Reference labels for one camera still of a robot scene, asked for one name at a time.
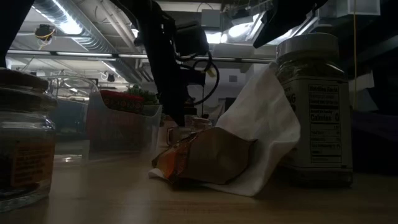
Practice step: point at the green artificial plant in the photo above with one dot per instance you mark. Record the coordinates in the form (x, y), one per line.
(146, 96)

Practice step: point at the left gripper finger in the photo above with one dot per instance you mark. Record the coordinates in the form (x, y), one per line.
(174, 99)

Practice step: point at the purple cloth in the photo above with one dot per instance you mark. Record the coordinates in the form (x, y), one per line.
(376, 140)

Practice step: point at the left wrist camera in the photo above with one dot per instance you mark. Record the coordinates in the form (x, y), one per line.
(192, 39)

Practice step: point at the ceiling light panel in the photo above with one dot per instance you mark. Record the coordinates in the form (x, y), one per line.
(239, 30)

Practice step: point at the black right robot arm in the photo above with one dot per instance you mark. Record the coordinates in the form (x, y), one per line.
(289, 15)

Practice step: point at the black yellow ceiling device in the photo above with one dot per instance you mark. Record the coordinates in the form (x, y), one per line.
(45, 32)

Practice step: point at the grey ceiling box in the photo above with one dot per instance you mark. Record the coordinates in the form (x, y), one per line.
(211, 17)

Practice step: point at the white-lid spice jar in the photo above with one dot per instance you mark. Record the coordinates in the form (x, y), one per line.
(314, 124)

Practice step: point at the long metal bar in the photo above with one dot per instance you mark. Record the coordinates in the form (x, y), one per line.
(93, 54)

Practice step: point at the ribbed silver ventilation duct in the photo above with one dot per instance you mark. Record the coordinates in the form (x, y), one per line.
(77, 28)

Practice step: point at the white cloth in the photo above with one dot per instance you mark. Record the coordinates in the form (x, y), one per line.
(264, 124)

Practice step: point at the white ceiling box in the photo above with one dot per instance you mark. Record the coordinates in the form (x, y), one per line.
(357, 7)

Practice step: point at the orange spice packet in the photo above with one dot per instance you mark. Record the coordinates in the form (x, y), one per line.
(214, 155)

